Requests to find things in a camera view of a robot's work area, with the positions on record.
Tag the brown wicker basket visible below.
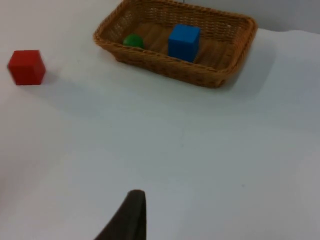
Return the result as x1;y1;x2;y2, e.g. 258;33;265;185
92;0;259;89

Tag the green ball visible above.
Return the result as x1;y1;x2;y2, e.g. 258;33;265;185
122;33;145;49

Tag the red cube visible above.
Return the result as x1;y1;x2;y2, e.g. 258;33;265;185
7;49;47;86

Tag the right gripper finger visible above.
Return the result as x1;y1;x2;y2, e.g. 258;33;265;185
94;189;147;240

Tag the blue cube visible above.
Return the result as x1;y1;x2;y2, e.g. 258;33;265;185
167;23;202;63

